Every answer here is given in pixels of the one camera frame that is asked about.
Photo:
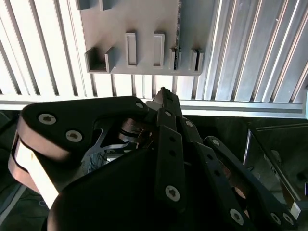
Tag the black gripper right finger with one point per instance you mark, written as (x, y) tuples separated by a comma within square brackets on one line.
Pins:
[(240, 183)]

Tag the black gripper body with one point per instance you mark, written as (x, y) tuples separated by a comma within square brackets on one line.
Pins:
[(108, 204)]

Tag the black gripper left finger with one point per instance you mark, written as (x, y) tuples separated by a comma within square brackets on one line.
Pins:
[(60, 122)]

